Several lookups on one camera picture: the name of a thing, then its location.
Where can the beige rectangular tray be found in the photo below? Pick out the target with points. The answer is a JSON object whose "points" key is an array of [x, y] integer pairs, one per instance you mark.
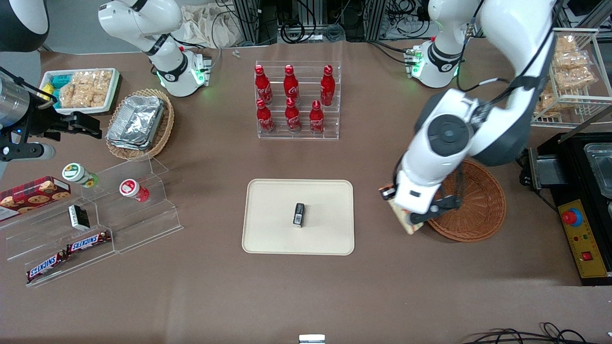
{"points": [[272, 220]]}

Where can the red cola bottle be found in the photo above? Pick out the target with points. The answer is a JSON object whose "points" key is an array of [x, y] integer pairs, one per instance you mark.
{"points": [[327, 86], [290, 85], [316, 118], [262, 86], [292, 117], [264, 117]]}

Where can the yellow emergency stop panel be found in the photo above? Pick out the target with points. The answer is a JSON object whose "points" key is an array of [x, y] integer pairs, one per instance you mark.
{"points": [[585, 239]]}

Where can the black appliance housing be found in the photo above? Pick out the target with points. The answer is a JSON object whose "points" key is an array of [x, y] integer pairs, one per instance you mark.
{"points": [[573, 162]]}

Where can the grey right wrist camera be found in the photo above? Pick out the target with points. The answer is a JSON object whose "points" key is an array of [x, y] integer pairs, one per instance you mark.
{"points": [[28, 152]]}

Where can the clear acrylic bottle rack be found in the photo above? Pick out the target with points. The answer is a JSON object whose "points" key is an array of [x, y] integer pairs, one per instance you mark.
{"points": [[306, 135]]}

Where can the teal snack pack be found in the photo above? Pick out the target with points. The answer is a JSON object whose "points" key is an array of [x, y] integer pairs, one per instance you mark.
{"points": [[60, 80]]}

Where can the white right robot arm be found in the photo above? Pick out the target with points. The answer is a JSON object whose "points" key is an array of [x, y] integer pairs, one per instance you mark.
{"points": [[143, 19]]}

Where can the rice cracker pack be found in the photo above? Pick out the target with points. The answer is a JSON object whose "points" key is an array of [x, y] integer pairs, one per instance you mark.
{"points": [[86, 88]]}

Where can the red lidded yogurt bottle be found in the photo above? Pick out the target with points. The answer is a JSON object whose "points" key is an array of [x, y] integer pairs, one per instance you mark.
{"points": [[131, 188]]}

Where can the beige cloth bag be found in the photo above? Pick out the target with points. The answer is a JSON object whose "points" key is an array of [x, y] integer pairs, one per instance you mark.
{"points": [[205, 26]]}

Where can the white snack tray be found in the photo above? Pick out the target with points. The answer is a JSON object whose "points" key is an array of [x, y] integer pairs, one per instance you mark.
{"points": [[81, 111]]}

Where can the red cookie box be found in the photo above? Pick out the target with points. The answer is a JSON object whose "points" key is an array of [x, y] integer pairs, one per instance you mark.
{"points": [[33, 196]]}

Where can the silver foil containers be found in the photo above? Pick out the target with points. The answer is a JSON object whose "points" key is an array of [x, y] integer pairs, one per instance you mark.
{"points": [[136, 122]]}

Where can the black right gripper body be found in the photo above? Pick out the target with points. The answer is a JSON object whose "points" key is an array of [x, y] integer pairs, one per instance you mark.
{"points": [[42, 123]]}

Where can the green lidded yogurt bottle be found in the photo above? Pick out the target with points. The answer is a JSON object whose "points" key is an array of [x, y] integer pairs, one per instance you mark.
{"points": [[76, 174]]}

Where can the small black white box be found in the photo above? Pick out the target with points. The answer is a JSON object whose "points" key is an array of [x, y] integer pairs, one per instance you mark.
{"points": [[79, 217]]}

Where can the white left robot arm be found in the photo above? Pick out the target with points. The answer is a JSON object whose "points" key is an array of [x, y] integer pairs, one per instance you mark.
{"points": [[449, 138]]}

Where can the snickers chocolate bar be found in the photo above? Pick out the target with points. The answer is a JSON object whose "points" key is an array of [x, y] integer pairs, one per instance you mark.
{"points": [[88, 242], [46, 266]]}

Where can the bagged fried snack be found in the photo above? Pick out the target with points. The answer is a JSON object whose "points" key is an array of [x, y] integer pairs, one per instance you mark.
{"points": [[546, 101], [571, 67]]}

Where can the triangular sandwich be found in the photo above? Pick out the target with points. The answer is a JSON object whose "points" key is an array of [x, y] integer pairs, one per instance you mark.
{"points": [[400, 216]]}

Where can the clear acrylic step display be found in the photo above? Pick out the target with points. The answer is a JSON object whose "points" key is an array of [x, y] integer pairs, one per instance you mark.
{"points": [[143, 224]]}

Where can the oval light wicker basket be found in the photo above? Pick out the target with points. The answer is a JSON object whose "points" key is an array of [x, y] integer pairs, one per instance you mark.
{"points": [[165, 129]]}

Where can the round brown wicker basket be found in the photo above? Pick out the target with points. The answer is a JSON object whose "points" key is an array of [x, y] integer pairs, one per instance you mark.
{"points": [[478, 210]]}

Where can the steel pan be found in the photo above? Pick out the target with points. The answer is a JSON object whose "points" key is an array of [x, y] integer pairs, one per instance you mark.
{"points": [[602, 167]]}

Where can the yellow snack pack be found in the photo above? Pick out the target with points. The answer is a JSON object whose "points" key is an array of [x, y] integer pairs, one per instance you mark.
{"points": [[48, 91]]}

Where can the small silver white object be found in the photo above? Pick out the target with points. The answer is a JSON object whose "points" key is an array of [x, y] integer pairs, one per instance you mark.
{"points": [[311, 339]]}

